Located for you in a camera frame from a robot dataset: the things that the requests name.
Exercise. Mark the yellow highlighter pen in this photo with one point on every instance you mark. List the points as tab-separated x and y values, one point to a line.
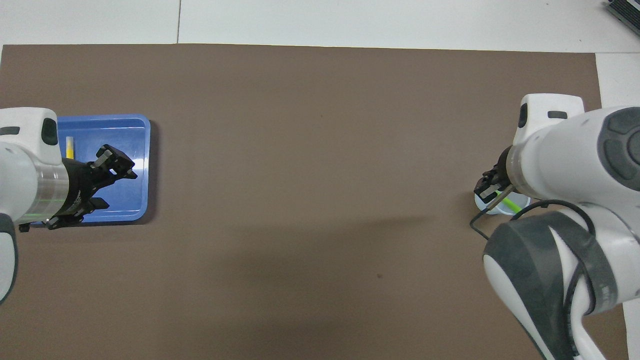
69	147

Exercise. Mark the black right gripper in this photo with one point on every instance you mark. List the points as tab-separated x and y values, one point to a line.
501	175

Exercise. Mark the green highlighter pen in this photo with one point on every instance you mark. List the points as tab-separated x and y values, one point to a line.
511	203

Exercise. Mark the grey ribbed device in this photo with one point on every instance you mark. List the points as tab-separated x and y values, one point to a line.
625	11

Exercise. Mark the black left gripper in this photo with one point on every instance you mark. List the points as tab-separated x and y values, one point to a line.
77	187

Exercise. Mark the brown table mat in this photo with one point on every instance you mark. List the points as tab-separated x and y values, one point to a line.
320	200

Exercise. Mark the translucent plastic cup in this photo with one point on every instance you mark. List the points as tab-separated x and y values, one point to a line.
520	204

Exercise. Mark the blue plastic tray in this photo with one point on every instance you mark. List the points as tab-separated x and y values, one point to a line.
135	200

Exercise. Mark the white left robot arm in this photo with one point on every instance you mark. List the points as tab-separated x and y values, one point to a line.
25	165

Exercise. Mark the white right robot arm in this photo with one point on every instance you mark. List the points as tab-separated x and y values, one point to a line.
575	200

